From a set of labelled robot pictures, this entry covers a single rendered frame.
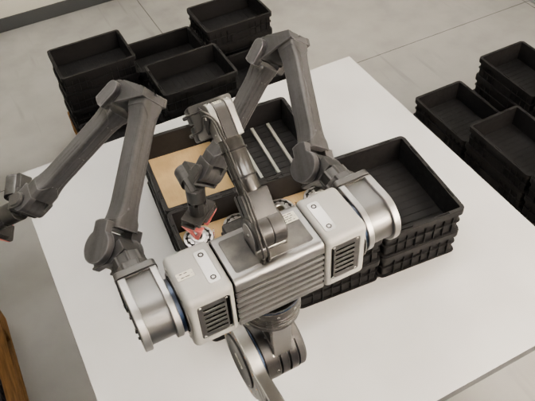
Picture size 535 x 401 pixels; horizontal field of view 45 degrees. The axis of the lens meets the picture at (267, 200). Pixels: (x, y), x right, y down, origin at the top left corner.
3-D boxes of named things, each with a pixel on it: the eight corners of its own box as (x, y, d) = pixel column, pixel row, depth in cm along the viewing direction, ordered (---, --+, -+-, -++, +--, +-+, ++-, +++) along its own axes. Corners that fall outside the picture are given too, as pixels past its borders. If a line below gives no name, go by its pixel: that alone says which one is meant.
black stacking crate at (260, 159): (326, 182, 237) (327, 160, 229) (251, 208, 230) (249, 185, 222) (283, 119, 263) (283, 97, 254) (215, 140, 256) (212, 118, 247)
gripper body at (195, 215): (181, 223, 191) (177, 207, 186) (197, 200, 197) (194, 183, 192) (200, 230, 189) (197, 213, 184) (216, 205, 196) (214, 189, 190)
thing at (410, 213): (459, 231, 218) (466, 209, 210) (382, 261, 212) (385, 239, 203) (399, 158, 244) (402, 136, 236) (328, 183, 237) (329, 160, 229)
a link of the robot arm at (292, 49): (285, 13, 162) (311, 27, 169) (248, 41, 171) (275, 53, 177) (318, 175, 146) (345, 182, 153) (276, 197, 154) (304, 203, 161)
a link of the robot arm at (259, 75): (266, 42, 165) (295, 55, 173) (255, 34, 169) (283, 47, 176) (193, 183, 178) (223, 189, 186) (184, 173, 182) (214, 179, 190)
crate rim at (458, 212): (465, 213, 211) (466, 208, 210) (384, 243, 204) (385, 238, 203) (402, 139, 237) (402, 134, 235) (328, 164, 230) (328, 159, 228)
